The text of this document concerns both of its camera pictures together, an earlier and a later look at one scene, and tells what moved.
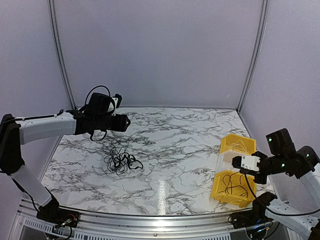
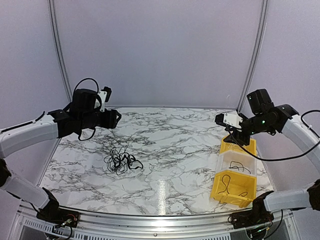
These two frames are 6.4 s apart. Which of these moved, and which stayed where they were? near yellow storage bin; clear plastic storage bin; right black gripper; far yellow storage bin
Moved: right black gripper
Stayed: far yellow storage bin; near yellow storage bin; clear plastic storage bin
